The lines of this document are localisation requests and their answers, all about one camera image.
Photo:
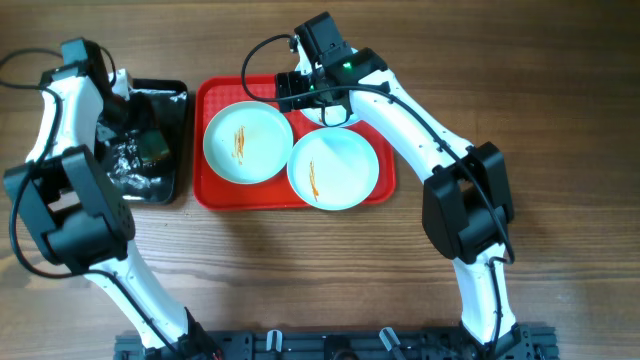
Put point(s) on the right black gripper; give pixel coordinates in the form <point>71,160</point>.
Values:
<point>290,93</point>

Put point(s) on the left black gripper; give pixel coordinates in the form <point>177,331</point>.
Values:
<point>130,103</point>

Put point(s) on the green yellow sponge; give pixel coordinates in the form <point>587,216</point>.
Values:
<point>152,147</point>

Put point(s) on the white plate top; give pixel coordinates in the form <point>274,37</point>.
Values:
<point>330,115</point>

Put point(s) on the white plate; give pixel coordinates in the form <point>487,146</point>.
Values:
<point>333,169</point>
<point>248,142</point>
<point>330,115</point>

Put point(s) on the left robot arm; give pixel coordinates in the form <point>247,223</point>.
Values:
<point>68,219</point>

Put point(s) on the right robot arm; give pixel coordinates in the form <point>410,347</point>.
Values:
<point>467,203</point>

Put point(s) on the black rectangular water tray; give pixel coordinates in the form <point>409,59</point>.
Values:
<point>154,104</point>

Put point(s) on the red plastic tray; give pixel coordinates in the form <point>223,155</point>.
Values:
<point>217,194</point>

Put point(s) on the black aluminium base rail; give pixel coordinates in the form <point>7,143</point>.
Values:
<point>523,342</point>

